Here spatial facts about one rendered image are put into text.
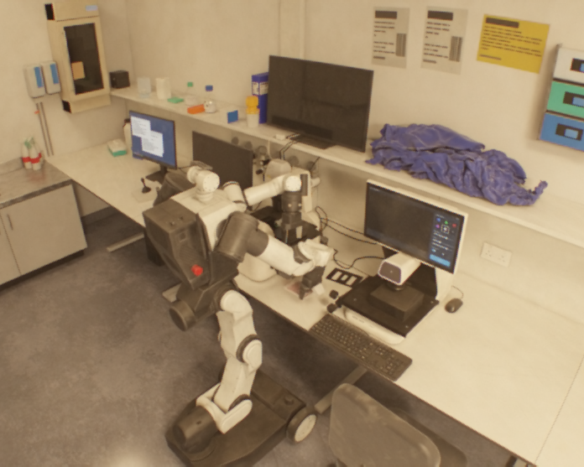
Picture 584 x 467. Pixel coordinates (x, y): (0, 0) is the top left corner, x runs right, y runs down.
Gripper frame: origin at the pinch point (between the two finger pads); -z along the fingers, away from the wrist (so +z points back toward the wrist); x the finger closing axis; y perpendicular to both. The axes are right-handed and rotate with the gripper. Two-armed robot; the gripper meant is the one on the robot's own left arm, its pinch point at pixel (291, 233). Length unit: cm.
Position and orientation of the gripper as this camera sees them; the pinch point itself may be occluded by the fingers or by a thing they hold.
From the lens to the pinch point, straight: 200.6
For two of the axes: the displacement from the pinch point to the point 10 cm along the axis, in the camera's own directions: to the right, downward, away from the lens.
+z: 0.0, -9.7, -2.5
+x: 6.1, -1.9, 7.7
